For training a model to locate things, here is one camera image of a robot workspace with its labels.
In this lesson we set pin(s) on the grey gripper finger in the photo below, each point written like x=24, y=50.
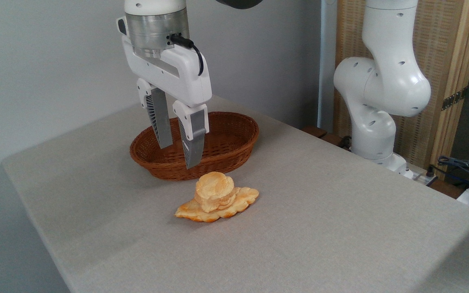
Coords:
x=193, y=138
x=160, y=118

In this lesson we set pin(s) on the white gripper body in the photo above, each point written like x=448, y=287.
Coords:
x=185, y=77

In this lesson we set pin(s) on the golden flaky bread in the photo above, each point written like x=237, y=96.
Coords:
x=214, y=191

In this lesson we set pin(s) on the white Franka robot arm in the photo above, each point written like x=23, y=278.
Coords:
x=385, y=85

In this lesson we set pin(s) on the brown wicker basket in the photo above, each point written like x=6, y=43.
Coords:
x=226, y=142

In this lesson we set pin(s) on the dark brown wooden ledge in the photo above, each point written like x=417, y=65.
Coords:
x=320, y=133

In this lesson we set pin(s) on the white vertical pole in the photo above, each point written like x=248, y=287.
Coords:
x=326, y=61

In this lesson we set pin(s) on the woven wooden folding screen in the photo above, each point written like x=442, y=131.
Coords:
x=442, y=49

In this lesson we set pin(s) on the metal screen hinge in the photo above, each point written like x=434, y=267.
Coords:
x=453, y=99

